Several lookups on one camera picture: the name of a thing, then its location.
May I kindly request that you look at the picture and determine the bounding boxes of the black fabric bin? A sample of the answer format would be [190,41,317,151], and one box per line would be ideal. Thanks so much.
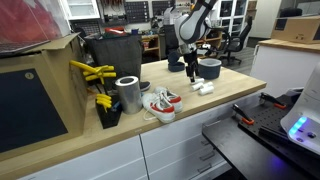
[84,35,144,90]

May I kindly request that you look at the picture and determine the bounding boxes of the white red sneaker rear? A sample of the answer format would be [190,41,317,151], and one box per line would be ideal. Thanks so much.
[154,86,183,113]

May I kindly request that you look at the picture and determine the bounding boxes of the dark blue round lid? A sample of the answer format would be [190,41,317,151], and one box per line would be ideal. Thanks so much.
[168,62,185,72]

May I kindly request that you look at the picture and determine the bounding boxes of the black orange clamp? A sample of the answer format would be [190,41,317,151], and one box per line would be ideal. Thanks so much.
[260,92,287,109]
[232,104,254,125]

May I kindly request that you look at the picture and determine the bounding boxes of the cardboard box on counter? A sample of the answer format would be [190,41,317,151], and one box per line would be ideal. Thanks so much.
[271,16,320,44]

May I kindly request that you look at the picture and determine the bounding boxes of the white red sneaker front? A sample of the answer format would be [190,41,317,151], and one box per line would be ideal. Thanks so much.
[142,93,175,123]

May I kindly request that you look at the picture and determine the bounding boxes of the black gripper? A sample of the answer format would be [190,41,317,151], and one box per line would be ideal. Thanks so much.
[184,52,197,83]

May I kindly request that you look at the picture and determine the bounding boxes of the yellow clamp handles upper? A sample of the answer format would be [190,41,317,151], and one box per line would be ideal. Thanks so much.
[70,60,116,84]

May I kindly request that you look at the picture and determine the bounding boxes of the white paper roll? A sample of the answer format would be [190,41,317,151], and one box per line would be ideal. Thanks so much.
[190,78,204,85]
[198,86,214,95]
[191,82,203,91]
[201,82,213,88]

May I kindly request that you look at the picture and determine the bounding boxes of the cardboard box with dark panel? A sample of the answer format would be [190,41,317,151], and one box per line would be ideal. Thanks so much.
[0,34,87,161]

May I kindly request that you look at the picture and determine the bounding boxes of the black office chair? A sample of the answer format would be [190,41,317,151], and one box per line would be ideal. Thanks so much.
[219,16,253,65]

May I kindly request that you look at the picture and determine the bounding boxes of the red transparent bin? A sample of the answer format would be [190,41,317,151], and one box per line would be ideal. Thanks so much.
[0,0,70,56]

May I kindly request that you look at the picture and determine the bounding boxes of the black tool holder box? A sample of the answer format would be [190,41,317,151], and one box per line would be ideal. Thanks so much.
[95,95,122,129]

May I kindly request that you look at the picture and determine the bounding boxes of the black perforated table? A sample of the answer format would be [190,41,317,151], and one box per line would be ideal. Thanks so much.
[202,95,320,180]

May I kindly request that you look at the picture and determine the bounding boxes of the yellow tools in holder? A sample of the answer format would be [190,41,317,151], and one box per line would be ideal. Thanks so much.
[96,94,112,110]

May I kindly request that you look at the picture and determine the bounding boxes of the silver metal cylinder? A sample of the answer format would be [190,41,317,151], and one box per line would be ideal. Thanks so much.
[115,76,142,115]

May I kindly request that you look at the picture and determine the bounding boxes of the black orange clamp left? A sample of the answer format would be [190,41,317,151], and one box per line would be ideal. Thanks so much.
[232,104,254,125]

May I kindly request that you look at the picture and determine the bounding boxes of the black orange clamp right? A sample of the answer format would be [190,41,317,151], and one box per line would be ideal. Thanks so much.
[260,92,287,109]

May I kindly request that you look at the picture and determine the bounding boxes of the grey round box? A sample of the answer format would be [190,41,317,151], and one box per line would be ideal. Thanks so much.
[198,58,221,80]

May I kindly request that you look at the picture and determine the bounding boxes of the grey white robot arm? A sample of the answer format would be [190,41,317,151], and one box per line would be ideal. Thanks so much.
[174,0,217,82]

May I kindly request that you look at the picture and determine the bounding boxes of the white drawer cabinet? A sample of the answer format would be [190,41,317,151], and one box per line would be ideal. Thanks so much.
[19,93,258,180]

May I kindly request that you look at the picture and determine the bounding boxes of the white device with blue light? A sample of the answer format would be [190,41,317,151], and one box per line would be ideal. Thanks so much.
[280,63,320,154]

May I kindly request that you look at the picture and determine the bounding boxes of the white red sneaker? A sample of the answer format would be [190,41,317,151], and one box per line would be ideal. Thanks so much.
[142,93,175,123]
[154,86,183,113]

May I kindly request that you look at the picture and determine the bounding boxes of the wooden workbench shelf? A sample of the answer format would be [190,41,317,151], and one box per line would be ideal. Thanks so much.
[142,35,161,63]

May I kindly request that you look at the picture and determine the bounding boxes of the white wooden side counter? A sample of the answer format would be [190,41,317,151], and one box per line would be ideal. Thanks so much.
[250,39,320,96]

